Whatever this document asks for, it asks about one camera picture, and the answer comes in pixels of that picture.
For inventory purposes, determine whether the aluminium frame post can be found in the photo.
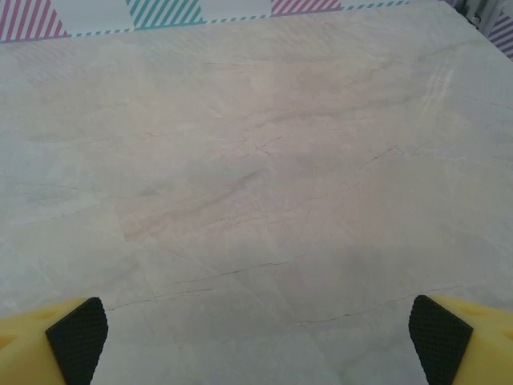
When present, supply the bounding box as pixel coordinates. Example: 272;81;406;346
456;0;497;39

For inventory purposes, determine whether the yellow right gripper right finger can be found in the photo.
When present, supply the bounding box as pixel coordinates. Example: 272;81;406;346
408;294;513;385

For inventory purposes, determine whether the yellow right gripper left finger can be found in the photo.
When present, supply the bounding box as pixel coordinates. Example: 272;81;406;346
0;296;109;385

